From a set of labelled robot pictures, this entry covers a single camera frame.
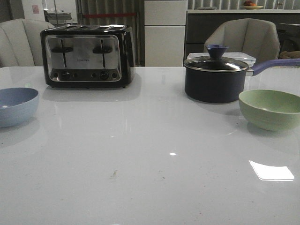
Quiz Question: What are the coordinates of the light green bowl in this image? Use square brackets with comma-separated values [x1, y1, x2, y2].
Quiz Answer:
[239, 90, 300, 131]

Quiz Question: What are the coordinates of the light blue bowl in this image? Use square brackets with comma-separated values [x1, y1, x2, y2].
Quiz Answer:
[0, 87, 39, 128]

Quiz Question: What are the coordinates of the dark blue saucepan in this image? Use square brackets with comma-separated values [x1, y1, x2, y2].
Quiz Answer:
[185, 58, 300, 103]

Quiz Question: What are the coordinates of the glass pot lid blue knob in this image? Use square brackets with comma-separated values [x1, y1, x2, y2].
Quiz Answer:
[183, 44, 248, 72]

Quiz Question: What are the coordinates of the white refrigerator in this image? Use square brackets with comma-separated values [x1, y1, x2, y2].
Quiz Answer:
[144, 0, 188, 67]

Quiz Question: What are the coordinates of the black and chrome toaster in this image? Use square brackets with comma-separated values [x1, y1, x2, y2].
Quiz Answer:
[40, 24, 135, 88]

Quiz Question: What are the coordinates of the red barrier tape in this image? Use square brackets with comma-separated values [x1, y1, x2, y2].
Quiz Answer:
[83, 13, 137, 18]

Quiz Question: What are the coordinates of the clear plastic container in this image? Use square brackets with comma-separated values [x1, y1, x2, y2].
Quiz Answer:
[187, 52, 256, 67]

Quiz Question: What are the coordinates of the metal cart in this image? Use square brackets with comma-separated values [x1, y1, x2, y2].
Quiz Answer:
[44, 10, 72, 25]

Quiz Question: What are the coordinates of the beige armchair right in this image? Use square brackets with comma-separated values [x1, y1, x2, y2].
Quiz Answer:
[204, 18, 280, 63]

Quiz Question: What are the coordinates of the beige armchair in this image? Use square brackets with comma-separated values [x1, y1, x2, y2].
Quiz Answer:
[0, 19, 54, 67]
[204, 18, 280, 63]

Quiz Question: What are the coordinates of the plate of fruit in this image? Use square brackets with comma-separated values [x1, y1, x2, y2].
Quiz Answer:
[243, 0, 263, 10]

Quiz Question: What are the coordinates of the beige armchair left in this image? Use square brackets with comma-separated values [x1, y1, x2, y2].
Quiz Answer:
[0, 19, 54, 67]

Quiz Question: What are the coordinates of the pink wall notice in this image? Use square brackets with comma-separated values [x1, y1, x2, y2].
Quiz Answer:
[32, 5, 39, 14]

